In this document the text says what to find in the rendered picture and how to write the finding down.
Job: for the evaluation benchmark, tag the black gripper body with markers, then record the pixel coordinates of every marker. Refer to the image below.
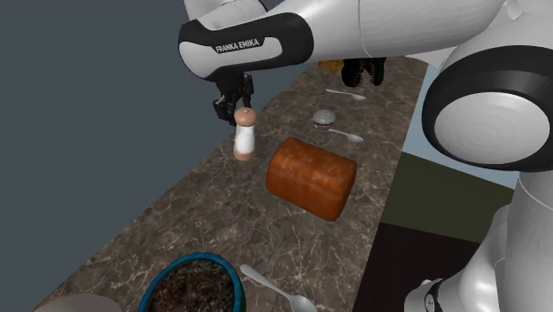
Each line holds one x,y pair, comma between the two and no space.
234,88

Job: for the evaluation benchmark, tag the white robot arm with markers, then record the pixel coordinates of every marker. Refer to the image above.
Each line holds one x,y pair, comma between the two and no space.
389,30

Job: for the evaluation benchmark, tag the white and tan salt shaker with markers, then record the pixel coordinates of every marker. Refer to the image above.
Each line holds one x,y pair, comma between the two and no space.
244,138

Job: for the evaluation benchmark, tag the white frosted cupcake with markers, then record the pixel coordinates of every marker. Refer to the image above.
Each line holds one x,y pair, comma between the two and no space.
324,119

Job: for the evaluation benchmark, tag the orange object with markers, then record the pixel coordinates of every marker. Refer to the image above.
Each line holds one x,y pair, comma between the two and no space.
331,66

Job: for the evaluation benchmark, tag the brown bread loaf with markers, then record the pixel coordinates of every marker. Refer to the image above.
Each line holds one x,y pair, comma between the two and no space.
309,177

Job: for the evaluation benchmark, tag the black furry object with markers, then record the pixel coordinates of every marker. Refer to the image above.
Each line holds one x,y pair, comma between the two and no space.
363,71

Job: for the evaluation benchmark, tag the blue pot with soil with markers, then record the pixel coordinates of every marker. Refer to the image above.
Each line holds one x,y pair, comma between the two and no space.
194,287

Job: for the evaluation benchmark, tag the large silver spoon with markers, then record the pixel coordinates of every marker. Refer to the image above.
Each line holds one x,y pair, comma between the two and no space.
276,288

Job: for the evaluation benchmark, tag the dark robot stand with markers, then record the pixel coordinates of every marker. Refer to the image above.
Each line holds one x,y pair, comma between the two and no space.
410,268

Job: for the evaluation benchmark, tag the grey round object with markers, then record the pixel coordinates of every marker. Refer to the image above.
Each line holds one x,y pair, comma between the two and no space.
77,304

